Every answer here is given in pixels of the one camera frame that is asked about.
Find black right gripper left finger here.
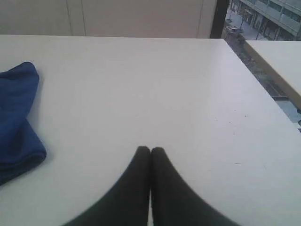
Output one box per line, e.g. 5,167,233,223
66,146,151,226

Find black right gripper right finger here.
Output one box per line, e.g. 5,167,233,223
151,147,235,226

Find blue towel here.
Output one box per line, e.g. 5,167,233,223
0,62,47,185

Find white neighbouring table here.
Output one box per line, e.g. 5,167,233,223
244,40,301,109

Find dark window frame post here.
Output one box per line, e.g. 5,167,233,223
210,0,230,39

